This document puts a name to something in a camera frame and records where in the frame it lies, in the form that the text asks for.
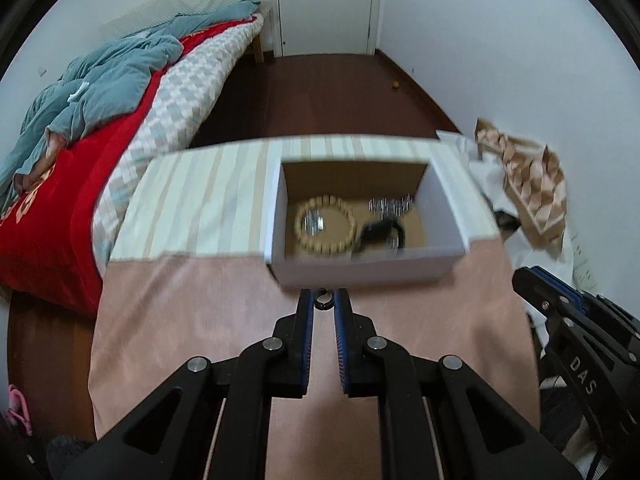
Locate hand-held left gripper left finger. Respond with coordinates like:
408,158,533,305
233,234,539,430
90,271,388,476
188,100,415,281
62,287,316,480

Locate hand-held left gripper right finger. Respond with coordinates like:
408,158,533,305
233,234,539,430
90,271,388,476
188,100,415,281
334,287,583,480

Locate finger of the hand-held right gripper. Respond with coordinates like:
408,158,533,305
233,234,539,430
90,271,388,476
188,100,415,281
512,266,585,328

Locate white cardboard box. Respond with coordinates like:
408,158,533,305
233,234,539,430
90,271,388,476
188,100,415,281
265,159,471,289

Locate wooden bead bracelet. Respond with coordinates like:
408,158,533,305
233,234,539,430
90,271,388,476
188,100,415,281
294,196,357,257

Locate thin silver beaded bracelet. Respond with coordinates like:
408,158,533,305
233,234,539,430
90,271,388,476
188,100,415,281
302,209,327,236

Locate brown patterned scarf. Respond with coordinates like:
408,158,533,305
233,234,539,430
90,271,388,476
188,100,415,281
474,117,569,252

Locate pink striped tablecloth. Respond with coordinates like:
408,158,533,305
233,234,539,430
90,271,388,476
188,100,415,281
90,135,544,480

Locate person's left leg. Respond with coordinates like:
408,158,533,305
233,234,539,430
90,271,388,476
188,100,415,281
44,434,97,480

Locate bed with red blanket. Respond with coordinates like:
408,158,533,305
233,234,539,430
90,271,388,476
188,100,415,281
0,20,256,315

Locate pink slipper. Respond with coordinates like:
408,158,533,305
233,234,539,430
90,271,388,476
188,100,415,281
7,383,35,437

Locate wooden bed leg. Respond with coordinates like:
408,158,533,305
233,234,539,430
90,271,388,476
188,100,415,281
252,7,274,64

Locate blue-grey quilt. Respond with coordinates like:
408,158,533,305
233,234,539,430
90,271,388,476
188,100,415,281
0,0,262,207

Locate white door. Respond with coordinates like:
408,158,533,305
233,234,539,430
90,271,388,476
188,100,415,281
267,0,384,59

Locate white wall sockets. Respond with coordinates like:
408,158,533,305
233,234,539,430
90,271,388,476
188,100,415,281
570,232,602,292

